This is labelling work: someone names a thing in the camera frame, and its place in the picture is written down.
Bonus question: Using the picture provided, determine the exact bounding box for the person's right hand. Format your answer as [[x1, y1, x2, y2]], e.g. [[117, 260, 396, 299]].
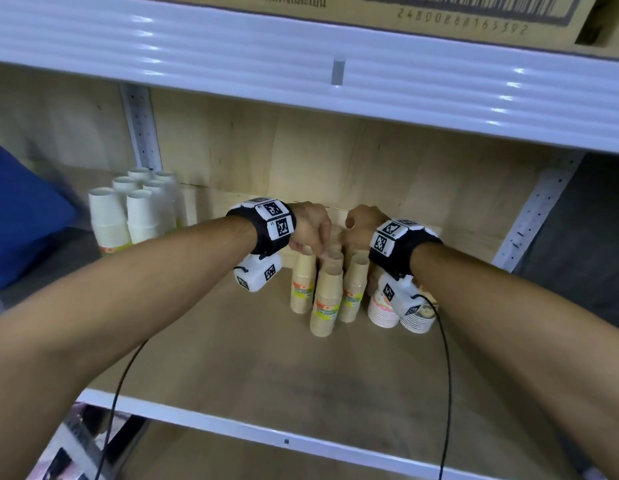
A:
[[339, 204, 391, 255]]

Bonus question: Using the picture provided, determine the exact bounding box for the person's left hand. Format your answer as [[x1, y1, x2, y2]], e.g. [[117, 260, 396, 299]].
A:
[[288, 201, 333, 258]]

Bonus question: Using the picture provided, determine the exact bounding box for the person's left forearm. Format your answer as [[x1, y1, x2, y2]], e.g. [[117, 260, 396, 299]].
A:
[[0, 215, 260, 480]]

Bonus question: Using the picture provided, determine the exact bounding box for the person's right forearm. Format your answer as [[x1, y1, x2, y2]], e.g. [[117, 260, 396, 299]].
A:
[[410, 242, 619, 480]]

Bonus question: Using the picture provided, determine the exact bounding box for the brown paper cup stack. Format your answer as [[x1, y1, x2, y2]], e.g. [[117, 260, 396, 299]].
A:
[[338, 254, 371, 324], [309, 267, 345, 338], [290, 246, 318, 315]]

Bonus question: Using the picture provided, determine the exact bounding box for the black right wristband with markers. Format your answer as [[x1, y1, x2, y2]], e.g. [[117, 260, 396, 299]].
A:
[[368, 219, 443, 281]]

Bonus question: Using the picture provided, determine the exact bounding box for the black wristband with markers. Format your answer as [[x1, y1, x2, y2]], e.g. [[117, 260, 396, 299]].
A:
[[368, 219, 443, 281], [226, 197, 297, 260]]

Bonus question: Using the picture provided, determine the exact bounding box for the black left wristband with markers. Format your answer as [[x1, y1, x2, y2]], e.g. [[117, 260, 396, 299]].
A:
[[226, 197, 297, 260]]

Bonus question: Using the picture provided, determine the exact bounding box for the patterned white cup stack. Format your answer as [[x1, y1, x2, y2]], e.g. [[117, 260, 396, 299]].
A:
[[368, 282, 402, 329], [400, 295, 438, 335]]

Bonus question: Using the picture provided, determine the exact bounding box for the wooden shelf with white edge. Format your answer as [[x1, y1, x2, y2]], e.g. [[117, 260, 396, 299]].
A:
[[64, 167, 580, 480]]

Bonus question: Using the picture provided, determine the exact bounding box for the group of white cup stacks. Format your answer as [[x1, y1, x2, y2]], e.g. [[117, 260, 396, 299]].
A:
[[87, 167, 188, 255]]

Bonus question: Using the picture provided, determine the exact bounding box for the white perforated shelf upright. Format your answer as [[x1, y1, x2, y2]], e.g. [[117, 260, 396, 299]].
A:
[[119, 83, 163, 173], [492, 150, 586, 273]]

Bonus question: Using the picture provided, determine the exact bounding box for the white ribbed metal shelf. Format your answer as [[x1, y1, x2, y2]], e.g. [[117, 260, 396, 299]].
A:
[[0, 0, 619, 156]]

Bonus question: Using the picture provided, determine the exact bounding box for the brown cardboard box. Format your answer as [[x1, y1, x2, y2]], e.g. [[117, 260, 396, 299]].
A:
[[134, 0, 619, 61]]

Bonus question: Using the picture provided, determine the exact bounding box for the blue bag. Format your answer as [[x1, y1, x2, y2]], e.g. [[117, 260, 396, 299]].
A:
[[0, 137, 80, 291]]

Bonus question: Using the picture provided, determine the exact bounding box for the metal step ladder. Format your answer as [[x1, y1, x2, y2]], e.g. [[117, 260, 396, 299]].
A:
[[28, 402, 151, 480]]

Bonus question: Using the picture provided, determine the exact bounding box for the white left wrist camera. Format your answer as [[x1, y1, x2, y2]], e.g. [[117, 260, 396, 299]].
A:
[[233, 253, 283, 293]]

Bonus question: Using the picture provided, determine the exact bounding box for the black right camera cable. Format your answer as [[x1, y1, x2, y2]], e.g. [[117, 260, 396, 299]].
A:
[[412, 294, 453, 480]]

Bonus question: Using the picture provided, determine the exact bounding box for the black camera cable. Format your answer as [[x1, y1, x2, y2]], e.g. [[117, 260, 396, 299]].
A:
[[412, 294, 453, 480], [92, 340, 150, 480]]

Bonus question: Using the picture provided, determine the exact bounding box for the black left camera cable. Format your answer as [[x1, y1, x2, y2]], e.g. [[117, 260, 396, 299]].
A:
[[92, 340, 150, 480]]

